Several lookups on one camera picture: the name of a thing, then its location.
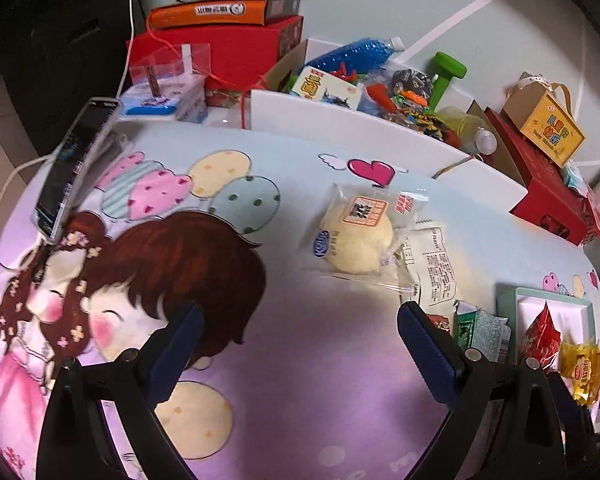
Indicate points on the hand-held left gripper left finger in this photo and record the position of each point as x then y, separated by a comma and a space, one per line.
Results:
180, 345

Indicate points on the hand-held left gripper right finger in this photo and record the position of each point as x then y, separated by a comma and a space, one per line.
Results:
425, 355

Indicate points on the white bun packet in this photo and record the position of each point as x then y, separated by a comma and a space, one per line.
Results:
430, 265

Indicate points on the red snack packet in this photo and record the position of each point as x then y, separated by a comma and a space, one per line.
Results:
544, 335

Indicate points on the cream bun clear packet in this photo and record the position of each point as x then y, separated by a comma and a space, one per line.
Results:
355, 240

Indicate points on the white tray with teal rim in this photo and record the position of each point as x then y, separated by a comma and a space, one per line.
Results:
570, 310

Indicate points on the yellow snack packet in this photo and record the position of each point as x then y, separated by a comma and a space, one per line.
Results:
585, 367

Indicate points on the small red packet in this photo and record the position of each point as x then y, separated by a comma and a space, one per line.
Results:
437, 323

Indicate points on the dark green snack packet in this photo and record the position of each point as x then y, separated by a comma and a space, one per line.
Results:
477, 330

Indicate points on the large red box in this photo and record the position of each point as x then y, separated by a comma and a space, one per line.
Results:
545, 195

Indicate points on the smartphone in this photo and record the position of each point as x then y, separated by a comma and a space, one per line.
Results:
75, 160

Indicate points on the red patterned flat packet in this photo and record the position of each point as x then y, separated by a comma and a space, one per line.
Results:
599, 220

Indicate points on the yellow liquid bottle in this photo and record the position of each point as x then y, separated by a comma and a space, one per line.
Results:
462, 127

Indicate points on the small light blue packet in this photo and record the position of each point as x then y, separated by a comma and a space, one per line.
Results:
575, 177

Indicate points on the white storage box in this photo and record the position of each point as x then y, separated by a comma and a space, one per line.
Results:
355, 125

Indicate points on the blue white tissue pack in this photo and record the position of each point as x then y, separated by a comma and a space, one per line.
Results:
165, 100

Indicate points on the small red patterned box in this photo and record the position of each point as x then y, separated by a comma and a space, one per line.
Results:
225, 95

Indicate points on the pile of colourful toys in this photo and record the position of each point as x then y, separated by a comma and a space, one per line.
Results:
410, 95

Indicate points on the clear plastic box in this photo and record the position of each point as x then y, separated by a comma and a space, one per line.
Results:
165, 65

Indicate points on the green dumbbell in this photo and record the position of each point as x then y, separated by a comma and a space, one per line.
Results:
442, 72

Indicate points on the yellow green printed box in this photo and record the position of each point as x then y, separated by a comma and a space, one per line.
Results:
325, 88

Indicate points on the red carton with black side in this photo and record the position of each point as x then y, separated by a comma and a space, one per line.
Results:
240, 50

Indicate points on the blue bead bottle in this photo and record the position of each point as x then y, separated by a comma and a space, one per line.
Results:
355, 55

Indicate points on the orange box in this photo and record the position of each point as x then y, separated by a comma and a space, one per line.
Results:
205, 12

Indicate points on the black cabinet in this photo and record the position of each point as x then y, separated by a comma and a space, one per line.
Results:
40, 35

